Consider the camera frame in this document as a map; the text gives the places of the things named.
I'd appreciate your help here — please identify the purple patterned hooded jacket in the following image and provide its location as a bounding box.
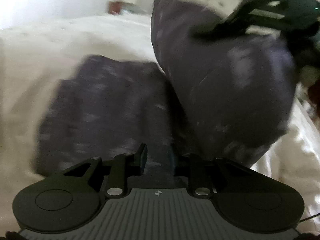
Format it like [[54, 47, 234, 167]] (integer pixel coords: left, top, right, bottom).
[[35, 0, 296, 184]]

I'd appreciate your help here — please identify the white bed comforter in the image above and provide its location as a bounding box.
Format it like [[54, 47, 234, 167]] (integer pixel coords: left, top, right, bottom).
[[1, 15, 319, 233]]

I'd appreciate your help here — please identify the red picture frame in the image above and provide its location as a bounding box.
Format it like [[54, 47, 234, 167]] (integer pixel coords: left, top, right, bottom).
[[108, 1, 123, 15]]

